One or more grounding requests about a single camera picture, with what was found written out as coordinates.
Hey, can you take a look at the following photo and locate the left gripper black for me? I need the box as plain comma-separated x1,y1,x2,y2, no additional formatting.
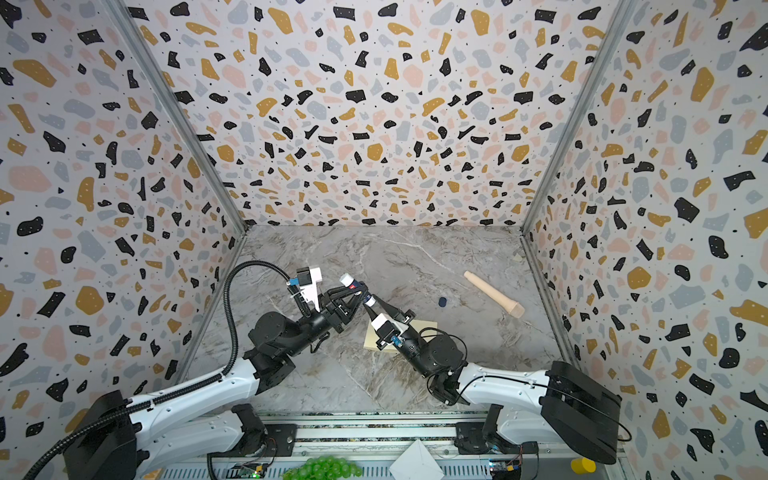
284,284,364,361

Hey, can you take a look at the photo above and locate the cream yellow envelope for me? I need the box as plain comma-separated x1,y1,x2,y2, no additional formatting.
363,319,438,354

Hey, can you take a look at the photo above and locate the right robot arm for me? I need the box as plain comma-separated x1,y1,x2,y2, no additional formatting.
364,295,623,465

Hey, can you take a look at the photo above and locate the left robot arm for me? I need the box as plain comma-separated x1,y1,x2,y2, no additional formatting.
62,281,369,479

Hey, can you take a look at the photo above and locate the green grape bunch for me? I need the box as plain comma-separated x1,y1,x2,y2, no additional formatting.
282,456,363,480

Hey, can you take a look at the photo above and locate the small circuit board right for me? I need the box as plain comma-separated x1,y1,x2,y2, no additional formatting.
489,459,522,480

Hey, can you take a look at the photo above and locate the small circuit board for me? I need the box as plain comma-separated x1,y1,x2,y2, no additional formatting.
230,462,269,479
489,459,522,480

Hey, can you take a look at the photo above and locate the small circuit board left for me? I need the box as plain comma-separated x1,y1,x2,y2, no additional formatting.
230,462,269,479

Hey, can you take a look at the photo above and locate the yellow cylinder object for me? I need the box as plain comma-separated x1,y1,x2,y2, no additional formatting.
570,457,597,475

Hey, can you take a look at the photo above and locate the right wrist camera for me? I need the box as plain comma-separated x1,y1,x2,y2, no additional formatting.
371,313,401,350

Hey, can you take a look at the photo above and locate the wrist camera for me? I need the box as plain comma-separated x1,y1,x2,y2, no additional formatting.
371,313,401,350
287,267,322,316

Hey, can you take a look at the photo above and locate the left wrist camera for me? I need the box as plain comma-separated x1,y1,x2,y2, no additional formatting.
287,267,322,316

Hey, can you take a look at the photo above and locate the wooden stamp handle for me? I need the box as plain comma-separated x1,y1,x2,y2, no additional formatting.
463,271,525,319

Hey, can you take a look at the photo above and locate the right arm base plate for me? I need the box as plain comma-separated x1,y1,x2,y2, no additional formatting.
454,422,539,455

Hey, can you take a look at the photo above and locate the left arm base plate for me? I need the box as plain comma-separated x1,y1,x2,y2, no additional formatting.
211,423,298,459

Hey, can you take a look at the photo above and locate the left aluminium corner post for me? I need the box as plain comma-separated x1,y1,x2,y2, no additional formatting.
102,1,247,236

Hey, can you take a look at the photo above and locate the aluminium corner post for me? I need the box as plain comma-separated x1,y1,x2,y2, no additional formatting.
102,1,247,236
521,0,637,238

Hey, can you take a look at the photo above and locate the black corrugated cable hose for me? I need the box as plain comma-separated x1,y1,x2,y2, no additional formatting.
20,260,295,480

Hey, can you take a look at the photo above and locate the right aluminium corner post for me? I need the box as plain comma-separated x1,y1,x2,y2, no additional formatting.
521,0,637,238

